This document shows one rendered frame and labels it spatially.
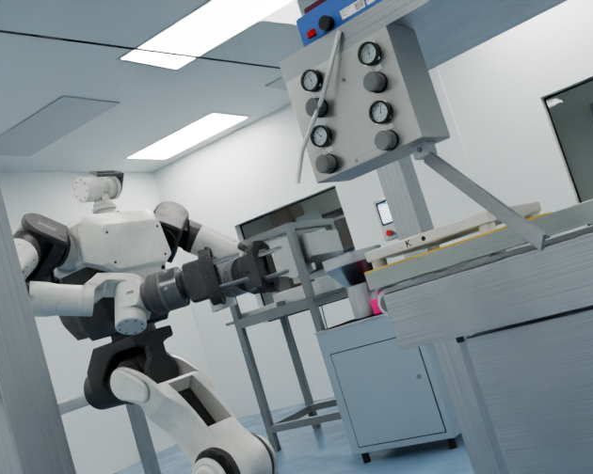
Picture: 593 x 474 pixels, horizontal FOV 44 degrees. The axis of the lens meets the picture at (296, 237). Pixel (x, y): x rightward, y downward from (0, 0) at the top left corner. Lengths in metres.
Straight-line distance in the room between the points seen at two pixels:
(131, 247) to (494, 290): 1.01
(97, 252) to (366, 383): 2.43
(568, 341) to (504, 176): 5.27
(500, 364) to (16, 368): 0.76
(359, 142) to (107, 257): 0.82
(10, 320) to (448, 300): 0.68
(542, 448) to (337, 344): 2.86
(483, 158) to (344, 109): 5.27
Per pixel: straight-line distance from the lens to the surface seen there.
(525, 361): 1.23
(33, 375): 0.83
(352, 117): 1.23
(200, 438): 1.79
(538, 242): 1.02
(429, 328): 1.23
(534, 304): 1.15
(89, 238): 1.85
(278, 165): 7.38
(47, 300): 1.55
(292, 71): 1.31
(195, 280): 1.53
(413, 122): 1.18
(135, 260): 1.88
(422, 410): 3.91
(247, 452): 1.76
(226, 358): 8.02
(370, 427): 4.07
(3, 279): 0.84
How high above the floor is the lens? 0.90
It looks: 6 degrees up
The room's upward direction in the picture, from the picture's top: 17 degrees counter-clockwise
